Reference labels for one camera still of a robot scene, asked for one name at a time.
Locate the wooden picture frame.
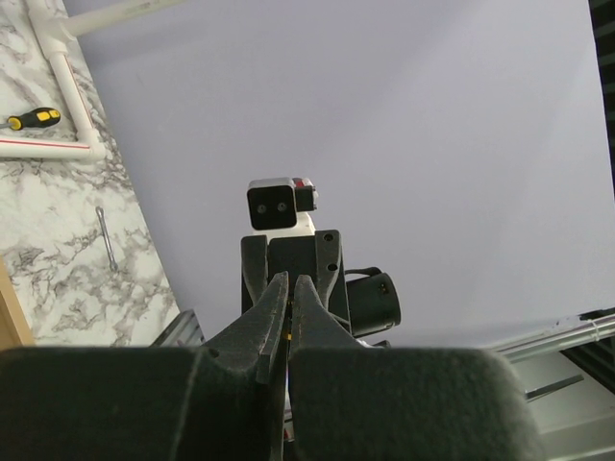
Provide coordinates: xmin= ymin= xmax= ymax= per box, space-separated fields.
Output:
xmin=0 ymin=261 xmax=35 ymax=351

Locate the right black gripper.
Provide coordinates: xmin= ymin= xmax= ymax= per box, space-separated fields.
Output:
xmin=240 ymin=230 xmax=351 ymax=330

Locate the small silver wrench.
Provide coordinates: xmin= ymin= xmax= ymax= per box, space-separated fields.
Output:
xmin=95 ymin=206 xmax=119 ymax=273

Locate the white PVC pipe rack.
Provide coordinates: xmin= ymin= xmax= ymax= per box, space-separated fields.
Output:
xmin=1 ymin=1 xmax=177 ymax=161

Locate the black yellow screwdriver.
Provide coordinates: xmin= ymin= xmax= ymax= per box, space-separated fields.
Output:
xmin=1 ymin=107 xmax=62 ymax=132

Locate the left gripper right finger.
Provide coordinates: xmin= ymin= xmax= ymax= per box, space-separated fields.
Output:
xmin=289 ymin=276 xmax=546 ymax=460

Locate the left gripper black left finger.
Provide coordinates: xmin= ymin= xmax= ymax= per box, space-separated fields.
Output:
xmin=1 ymin=273 xmax=289 ymax=460

